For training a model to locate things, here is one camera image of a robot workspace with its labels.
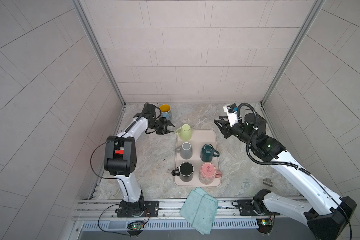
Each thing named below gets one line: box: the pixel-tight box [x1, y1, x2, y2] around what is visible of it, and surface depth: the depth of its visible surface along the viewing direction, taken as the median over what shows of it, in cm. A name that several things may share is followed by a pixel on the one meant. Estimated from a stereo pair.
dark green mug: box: [200, 143, 220, 162], surface depth 84 cm
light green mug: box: [174, 123, 192, 141], surface depth 93 cm
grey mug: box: [174, 142, 193, 160], surface depth 88 cm
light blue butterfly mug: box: [159, 104, 172, 120], surface depth 101 cm
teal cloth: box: [179, 187, 219, 235], surface depth 71 cm
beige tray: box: [174, 129, 222, 187], surface depth 82 cm
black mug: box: [171, 161, 195, 182], surface depth 77 cm
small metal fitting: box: [262, 177, 274, 187], surface depth 79 cm
